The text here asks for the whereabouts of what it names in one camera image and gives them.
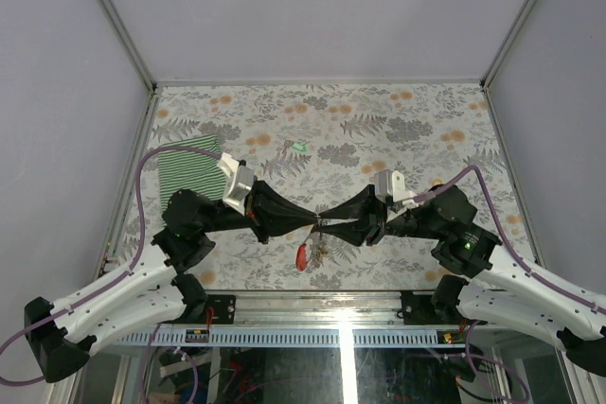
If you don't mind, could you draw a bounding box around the green striped cloth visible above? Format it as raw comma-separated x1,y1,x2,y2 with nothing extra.
158,150,225,212

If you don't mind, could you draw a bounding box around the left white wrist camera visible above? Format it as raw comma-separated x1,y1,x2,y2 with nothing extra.
217,153,256,215

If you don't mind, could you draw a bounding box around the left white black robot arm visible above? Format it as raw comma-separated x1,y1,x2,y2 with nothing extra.
24,181,317,383

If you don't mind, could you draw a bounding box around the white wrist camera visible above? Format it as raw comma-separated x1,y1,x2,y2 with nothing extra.
217,153,256,215
374,169,419,212

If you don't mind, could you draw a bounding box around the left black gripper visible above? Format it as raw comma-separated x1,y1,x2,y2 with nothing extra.
202,176,320,245

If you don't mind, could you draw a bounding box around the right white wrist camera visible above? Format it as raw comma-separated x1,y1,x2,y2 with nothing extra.
374,169,419,212

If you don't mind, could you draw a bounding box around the grey red key ring holder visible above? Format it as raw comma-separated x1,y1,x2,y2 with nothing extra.
294,224,328,272

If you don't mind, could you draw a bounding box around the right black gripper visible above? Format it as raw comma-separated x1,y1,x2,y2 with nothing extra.
317,183,444,247

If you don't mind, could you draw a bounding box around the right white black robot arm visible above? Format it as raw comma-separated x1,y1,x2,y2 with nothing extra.
316,185,605,376

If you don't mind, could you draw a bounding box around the aluminium front rail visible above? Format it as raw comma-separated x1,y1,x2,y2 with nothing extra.
70,288,579,348

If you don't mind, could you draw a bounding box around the green key tag centre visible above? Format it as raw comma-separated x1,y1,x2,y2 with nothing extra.
284,141,307,152

